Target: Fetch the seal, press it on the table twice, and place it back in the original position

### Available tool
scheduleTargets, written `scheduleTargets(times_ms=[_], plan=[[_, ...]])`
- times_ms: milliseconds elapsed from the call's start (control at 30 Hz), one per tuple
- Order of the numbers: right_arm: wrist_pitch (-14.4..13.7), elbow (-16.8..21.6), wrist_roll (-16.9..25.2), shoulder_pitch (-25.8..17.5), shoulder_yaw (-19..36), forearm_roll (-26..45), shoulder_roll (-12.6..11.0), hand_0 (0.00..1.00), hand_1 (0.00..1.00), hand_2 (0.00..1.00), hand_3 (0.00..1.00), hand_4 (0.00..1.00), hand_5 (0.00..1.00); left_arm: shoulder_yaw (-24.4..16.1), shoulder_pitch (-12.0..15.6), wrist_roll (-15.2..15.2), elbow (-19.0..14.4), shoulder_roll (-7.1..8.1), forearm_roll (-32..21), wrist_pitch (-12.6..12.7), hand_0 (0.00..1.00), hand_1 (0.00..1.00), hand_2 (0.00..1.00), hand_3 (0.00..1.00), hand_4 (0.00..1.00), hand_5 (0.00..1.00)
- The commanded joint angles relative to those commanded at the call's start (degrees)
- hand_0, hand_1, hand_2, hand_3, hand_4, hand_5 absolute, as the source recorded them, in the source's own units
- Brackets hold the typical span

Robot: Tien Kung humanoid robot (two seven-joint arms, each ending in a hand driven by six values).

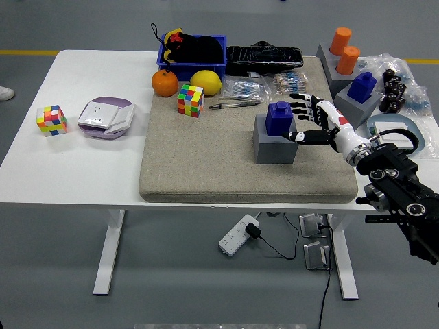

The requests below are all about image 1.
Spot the grey-brown mat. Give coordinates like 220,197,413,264
139,56,359,204

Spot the purple plate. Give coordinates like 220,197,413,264
78,96,135,140

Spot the grey cube seal holder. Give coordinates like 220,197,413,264
333,82,383,132
252,114,298,165
324,58,361,100
316,42,344,62

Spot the grey ballpoint pen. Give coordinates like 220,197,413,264
209,101,262,110

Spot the colourful puzzle cube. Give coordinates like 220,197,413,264
36,104,67,138
176,84,205,119

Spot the white power strip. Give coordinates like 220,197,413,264
218,214,261,256

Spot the orange fruit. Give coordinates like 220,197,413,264
151,69,179,98

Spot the white wall socket panel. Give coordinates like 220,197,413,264
77,101,119,130

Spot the metal foot pedal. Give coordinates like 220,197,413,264
299,212,330,239
302,241,333,271

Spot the black wrapped keyboard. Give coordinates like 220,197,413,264
225,40,305,77

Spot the black pouch with yellow trim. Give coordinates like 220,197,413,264
150,22,224,66

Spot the orange cylinder seal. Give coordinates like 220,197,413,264
335,46,361,75
329,27,353,56

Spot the clear bag of brown resistors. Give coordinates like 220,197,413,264
272,72,309,95

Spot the blue square seal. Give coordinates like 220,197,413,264
346,72,378,103
265,101,293,138

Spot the yellow lemon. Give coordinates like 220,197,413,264
189,69,223,96

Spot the light blue tray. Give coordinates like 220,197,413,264
366,114,426,154

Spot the long black floor cable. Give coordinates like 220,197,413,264
317,222,335,329

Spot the black plug adapter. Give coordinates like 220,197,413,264
244,222,261,239

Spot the white switch panel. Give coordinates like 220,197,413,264
373,121,418,151
104,104,136,135

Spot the clear bag of blue resistors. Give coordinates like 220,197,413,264
221,75,274,103

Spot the white table leg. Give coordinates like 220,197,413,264
92,209,126,296
327,214,359,302

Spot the clear bag of blue parts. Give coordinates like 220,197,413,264
356,52,432,117

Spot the black adapter cable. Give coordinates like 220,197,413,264
257,212,301,260

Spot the blue plastic bin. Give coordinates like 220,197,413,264
156,34,228,82

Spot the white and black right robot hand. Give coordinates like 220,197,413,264
281,93,370,160

